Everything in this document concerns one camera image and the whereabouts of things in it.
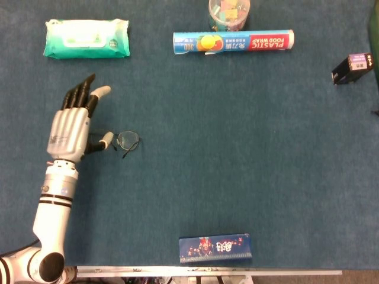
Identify blue felt table cover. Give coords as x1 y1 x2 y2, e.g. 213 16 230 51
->
0 0 379 277

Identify black and purple small box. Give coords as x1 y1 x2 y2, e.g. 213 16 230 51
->
330 52 374 86

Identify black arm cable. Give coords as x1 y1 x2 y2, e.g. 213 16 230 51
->
0 238 41 257

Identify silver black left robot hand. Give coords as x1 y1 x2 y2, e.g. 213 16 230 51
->
46 73 115 163

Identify plastic food wrap box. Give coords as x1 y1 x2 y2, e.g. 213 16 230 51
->
172 28 296 56

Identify metal table edge rail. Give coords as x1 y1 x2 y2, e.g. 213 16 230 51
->
75 265 343 277

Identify dark blue patterned box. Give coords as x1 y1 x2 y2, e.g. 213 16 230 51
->
178 233 253 264

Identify clear jar of colourful clips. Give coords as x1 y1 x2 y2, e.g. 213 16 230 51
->
208 0 251 32

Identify green wet wipes pack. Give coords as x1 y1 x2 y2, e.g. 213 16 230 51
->
43 18 131 60

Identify thin black metal eyeglasses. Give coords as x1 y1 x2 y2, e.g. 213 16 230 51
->
88 129 142 160

